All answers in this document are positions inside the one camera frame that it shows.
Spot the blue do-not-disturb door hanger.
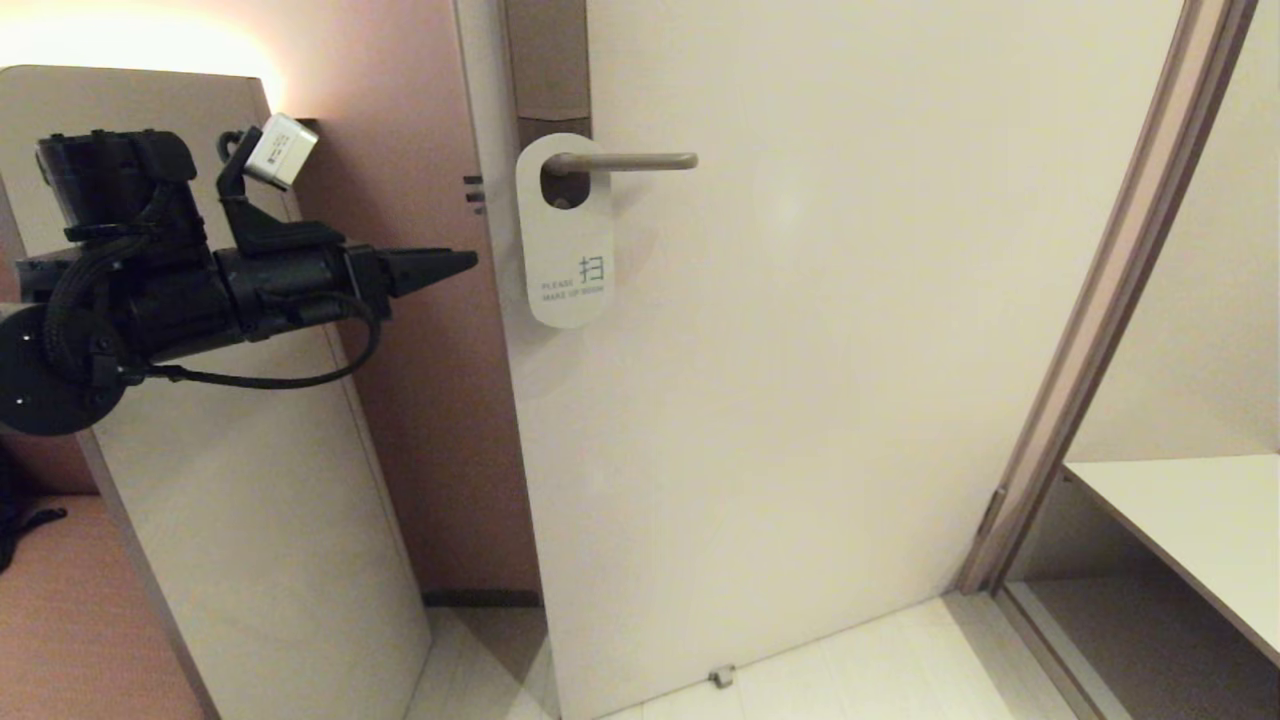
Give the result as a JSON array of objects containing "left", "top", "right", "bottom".
[{"left": 515, "top": 133, "right": 614, "bottom": 330}]

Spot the brown metal lock plate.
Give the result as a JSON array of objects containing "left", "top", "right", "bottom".
[{"left": 503, "top": 0, "right": 591, "bottom": 148}]

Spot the cream door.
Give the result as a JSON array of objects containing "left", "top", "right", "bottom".
[{"left": 452, "top": 0, "right": 1186, "bottom": 720}]

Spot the beige partition panel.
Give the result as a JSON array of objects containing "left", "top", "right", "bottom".
[{"left": 0, "top": 65, "right": 433, "bottom": 720}]

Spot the dark baseboard strip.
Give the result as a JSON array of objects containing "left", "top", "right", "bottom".
[{"left": 423, "top": 590, "right": 544, "bottom": 609}]

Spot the black bag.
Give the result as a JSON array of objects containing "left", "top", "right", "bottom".
[{"left": 0, "top": 450, "right": 69, "bottom": 573}]

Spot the white shelf board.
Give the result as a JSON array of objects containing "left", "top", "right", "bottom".
[{"left": 1062, "top": 455, "right": 1280, "bottom": 669}]

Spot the black left camera bracket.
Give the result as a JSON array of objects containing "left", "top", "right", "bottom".
[{"left": 216, "top": 125, "right": 346, "bottom": 257}]

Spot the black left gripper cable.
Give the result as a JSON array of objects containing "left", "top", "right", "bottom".
[{"left": 148, "top": 290, "right": 383, "bottom": 391}]

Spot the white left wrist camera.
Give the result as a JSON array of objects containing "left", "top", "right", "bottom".
[{"left": 243, "top": 113, "right": 320, "bottom": 192}]

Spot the metal door handle lever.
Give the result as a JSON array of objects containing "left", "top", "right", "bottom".
[{"left": 545, "top": 151, "right": 699, "bottom": 178}]

